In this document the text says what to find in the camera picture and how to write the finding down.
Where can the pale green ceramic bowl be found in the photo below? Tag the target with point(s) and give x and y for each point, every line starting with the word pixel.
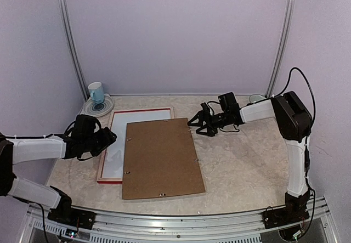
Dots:
pixel 256 98

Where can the cat and books photo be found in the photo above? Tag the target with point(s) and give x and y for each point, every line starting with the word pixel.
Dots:
pixel 118 144

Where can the left aluminium corner post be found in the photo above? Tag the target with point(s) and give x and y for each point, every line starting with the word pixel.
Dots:
pixel 72 49

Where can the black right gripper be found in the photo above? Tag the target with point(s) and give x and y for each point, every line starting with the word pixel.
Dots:
pixel 211 131

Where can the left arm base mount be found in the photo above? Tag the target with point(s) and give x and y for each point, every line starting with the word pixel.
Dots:
pixel 74 215

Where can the right aluminium corner post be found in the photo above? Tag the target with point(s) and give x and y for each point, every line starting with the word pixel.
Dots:
pixel 281 46

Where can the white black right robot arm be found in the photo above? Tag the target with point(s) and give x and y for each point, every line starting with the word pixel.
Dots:
pixel 294 122

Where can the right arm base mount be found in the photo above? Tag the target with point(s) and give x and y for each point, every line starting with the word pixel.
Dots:
pixel 295 210

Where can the front aluminium rail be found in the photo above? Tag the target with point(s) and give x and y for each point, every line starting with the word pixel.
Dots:
pixel 111 226

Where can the light blue mug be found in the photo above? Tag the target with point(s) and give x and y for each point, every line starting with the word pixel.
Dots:
pixel 96 92

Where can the white blue swirl plate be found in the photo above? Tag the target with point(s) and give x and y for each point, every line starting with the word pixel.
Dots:
pixel 98 110

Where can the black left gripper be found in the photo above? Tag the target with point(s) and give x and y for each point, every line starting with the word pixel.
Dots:
pixel 107 139

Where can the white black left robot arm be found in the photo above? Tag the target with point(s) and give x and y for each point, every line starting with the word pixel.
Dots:
pixel 15 150

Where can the aluminium corner post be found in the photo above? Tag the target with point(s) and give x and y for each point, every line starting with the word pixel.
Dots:
pixel 281 46
pixel 72 49

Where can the brown backing board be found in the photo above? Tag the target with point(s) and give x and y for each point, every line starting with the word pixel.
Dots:
pixel 160 160

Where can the red wooden picture frame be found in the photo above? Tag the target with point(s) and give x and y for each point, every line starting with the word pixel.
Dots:
pixel 107 171

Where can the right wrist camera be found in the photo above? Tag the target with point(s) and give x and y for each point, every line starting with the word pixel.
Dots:
pixel 206 108

